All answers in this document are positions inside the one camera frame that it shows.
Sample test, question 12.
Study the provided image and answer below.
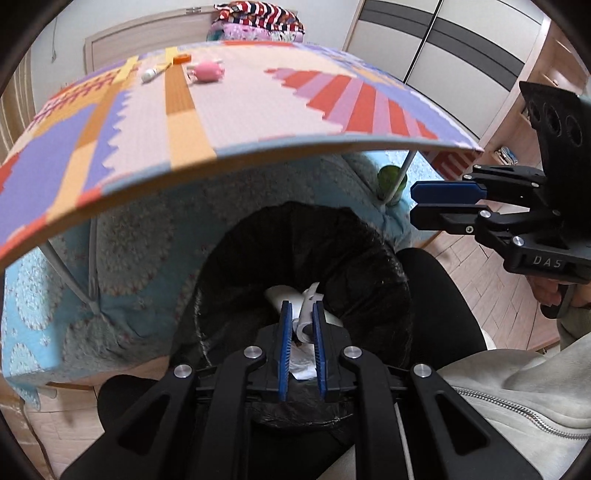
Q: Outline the green round object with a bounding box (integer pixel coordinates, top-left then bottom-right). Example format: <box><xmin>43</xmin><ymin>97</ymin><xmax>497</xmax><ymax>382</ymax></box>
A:
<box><xmin>376</xmin><ymin>166</ymin><xmax>407</xmax><ymax>199</ymax></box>

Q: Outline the person's leg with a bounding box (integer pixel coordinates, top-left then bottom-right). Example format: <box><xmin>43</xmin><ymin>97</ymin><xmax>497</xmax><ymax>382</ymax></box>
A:
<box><xmin>97</xmin><ymin>374</ymin><xmax>195</xmax><ymax>437</ymax></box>
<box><xmin>397</xmin><ymin>248</ymin><xmax>490</xmax><ymax>370</ymax></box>

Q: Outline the grey zip jacket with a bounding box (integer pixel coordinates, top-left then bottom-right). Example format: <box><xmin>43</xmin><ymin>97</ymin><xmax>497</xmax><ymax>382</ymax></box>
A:
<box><xmin>436</xmin><ymin>342</ymin><xmax>591</xmax><ymax>464</ymax></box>

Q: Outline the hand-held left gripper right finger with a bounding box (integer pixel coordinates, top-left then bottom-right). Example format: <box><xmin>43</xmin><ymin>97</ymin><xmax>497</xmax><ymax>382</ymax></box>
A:
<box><xmin>311</xmin><ymin>301</ymin><xmax>543</xmax><ymax>480</ymax></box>

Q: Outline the wooden shelf unit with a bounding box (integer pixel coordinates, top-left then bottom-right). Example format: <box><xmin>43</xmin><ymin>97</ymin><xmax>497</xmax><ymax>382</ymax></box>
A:
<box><xmin>480</xmin><ymin>23</ymin><xmax>591</xmax><ymax>162</ymax></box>

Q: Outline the light wooden headboard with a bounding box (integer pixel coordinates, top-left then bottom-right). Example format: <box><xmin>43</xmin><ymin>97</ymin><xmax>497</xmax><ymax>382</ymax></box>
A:
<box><xmin>83</xmin><ymin>9</ymin><xmax>218</xmax><ymax>77</ymax></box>

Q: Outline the pink pig toy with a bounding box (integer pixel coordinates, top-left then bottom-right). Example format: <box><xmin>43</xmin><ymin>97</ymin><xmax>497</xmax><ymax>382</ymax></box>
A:
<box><xmin>186</xmin><ymin>60</ymin><xmax>226</xmax><ymax>85</ymax></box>

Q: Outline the wardrobe with dark stripes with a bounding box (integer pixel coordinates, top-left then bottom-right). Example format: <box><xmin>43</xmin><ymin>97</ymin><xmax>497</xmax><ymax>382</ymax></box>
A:
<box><xmin>342</xmin><ymin>0</ymin><xmax>550</xmax><ymax>139</ymax></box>

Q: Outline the pink floral folded quilt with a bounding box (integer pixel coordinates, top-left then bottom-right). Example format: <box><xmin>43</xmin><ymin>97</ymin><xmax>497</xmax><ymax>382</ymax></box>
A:
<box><xmin>206</xmin><ymin>22</ymin><xmax>305</xmax><ymax>44</ymax></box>

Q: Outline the white marker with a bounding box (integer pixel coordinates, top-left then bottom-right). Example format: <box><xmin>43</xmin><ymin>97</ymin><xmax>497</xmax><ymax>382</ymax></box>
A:
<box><xmin>141</xmin><ymin>62</ymin><xmax>169</xmax><ymax>85</ymax></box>

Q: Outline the person's right leg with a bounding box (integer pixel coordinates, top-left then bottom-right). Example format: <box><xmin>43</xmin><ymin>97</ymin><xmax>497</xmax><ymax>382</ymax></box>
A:
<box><xmin>397</xmin><ymin>248</ymin><xmax>490</xmax><ymax>370</ymax></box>

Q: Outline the person's right hand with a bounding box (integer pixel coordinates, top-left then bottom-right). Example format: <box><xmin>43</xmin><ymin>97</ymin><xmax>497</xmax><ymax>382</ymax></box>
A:
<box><xmin>526</xmin><ymin>274</ymin><xmax>566</xmax><ymax>308</ymax></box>

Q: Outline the white table leg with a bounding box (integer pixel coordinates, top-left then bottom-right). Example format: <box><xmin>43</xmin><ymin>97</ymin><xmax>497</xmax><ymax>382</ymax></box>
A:
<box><xmin>44</xmin><ymin>222</ymin><xmax>100</xmax><ymax>315</ymax></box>
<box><xmin>385</xmin><ymin>150</ymin><xmax>416</xmax><ymax>206</ymax></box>

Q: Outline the red patterned rug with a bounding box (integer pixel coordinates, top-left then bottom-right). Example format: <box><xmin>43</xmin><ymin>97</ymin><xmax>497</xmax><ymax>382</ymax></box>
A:
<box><xmin>434</xmin><ymin>150</ymin><xmax>481</xmax><ymax>181</ymax></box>

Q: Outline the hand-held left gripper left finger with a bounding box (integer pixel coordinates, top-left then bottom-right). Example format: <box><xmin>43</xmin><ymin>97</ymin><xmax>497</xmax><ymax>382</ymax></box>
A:
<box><xmin>60</xmin><ymin>301</ymin><xmax>296</xmax><ymax>480</ymax></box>

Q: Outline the white tissue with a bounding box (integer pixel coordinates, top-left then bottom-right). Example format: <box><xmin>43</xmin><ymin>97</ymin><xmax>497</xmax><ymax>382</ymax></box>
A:
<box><xmin>288</xmin><ymin>344</ymin><xmax>319</xmax><ymax>381</ymax></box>

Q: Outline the person's left leg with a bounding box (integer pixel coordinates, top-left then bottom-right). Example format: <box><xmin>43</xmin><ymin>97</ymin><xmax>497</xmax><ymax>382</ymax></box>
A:
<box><xmin>97</xmin><ymin>374</ymin><xmax>195</xmax><ymax>437</ymax></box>

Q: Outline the beige striped curtain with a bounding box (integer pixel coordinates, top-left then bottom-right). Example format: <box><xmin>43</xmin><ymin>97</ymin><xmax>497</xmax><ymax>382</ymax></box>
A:
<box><xmin>0</xmin><ymin>55</ymin><xmax>44</xmax><ymax>158</ymax></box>

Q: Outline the colourful patterned table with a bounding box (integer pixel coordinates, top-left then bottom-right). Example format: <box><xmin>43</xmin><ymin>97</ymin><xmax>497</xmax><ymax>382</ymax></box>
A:
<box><xmin>0</xmin><ymin>41</ymin><xmax>485</xmax><ymax>268</ymax></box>

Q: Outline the striped folded blanket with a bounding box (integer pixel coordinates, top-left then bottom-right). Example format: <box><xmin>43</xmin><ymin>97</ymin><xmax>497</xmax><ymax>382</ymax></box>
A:
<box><xmin>215</xmin><ymin>1</ymin><xmax>305</xmax><ymax>33</ymax></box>

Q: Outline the trash bin with black bag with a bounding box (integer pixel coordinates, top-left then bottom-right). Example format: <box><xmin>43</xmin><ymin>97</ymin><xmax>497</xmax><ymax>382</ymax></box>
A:
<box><xmin>187</xmin><ymin>202</ymin><xmax>414</xmax><ymax>430</ymax></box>

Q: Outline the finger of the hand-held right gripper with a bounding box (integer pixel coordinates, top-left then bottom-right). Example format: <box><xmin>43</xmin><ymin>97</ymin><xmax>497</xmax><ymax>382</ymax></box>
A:
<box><xmin>410</xmin><ymin>165</ymin><xmax>548</xmax><ymax>206</ymax></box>
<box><xmin>410</xmin><ymin>204</ymin><xmax>539</xmax><ymax>236</ymax></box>

